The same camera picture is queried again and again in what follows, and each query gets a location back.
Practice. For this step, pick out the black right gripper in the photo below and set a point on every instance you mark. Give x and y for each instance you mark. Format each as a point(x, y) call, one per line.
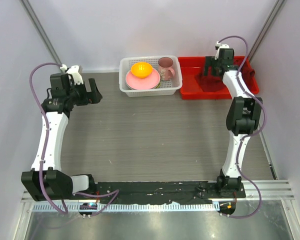
point(211, 61)

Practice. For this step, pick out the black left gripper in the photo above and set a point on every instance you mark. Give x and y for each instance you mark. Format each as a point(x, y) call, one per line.
point(89, 97)

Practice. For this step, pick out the red t-shirt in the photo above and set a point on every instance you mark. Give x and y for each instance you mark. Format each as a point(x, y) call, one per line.
point(211, 83)

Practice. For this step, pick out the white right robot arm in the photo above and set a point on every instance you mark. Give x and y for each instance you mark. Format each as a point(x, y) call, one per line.
point(242, 121)

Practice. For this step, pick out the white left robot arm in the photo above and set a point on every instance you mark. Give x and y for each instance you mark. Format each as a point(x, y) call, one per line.
point(45, 175)

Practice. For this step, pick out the red plastic tray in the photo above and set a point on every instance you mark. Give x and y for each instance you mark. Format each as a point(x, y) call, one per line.
point(190, 90)

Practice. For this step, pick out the pink floral mug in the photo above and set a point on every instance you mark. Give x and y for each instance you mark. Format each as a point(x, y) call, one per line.
point(165, 68)

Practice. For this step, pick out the white perforated plastic basket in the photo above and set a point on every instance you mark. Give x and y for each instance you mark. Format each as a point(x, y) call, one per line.
point(167, 87)

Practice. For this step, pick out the orange plastic bowl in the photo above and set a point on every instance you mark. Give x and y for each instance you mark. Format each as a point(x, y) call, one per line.
point(141, 69)

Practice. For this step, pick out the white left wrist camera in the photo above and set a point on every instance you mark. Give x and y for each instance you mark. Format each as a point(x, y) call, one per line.
point(74, 72)

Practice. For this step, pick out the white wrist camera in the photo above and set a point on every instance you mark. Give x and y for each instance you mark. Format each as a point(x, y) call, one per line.
point(219, 46)
point(74, 72)

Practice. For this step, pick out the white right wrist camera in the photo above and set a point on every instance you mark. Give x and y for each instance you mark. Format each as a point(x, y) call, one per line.
point(219, 46)

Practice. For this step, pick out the aluminium front rail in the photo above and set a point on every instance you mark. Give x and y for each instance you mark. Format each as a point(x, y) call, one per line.
point(265, 190)

